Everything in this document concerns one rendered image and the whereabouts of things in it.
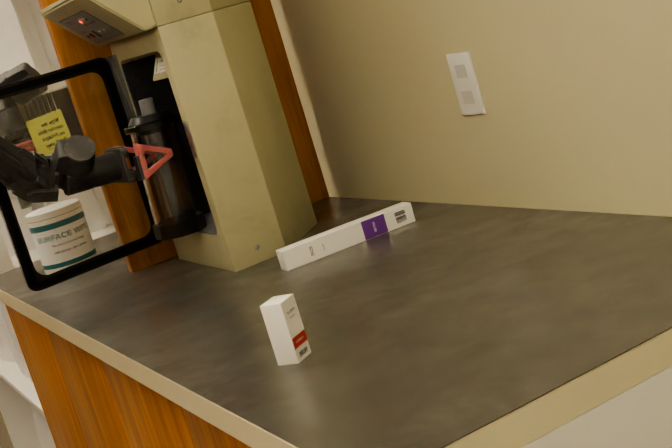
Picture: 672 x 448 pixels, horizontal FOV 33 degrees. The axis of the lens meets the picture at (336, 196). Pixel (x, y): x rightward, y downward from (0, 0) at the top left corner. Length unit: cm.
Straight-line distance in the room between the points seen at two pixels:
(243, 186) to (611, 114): 72
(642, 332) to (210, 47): 110
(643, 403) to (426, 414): 23
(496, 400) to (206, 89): 107
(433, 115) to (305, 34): 48
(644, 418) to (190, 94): 112
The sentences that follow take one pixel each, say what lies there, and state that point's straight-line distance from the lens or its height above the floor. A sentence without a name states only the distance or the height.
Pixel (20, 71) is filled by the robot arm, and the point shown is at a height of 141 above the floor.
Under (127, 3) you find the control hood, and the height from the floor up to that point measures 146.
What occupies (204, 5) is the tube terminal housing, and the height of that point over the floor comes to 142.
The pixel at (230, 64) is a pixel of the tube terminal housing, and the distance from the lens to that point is 211.
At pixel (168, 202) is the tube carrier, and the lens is 218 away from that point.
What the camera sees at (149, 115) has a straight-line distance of 217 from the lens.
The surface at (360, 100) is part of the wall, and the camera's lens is 238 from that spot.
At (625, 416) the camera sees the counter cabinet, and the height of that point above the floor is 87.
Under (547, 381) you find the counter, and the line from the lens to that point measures 120.
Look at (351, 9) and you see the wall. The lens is 231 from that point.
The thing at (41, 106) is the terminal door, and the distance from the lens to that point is 230.
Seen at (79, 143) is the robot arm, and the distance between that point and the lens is 208.
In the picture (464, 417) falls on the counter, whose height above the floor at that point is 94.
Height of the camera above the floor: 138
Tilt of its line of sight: 10 degrees down
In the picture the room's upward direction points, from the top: 17 degrees counter-clockwise
